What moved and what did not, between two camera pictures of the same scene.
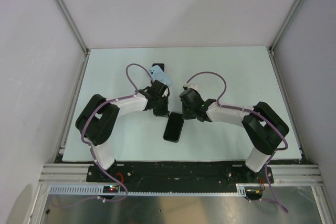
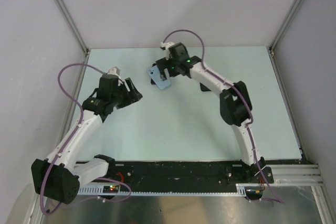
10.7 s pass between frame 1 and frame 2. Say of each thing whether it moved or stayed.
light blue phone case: stayed
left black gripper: moved
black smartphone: moved
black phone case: moved
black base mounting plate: stayed
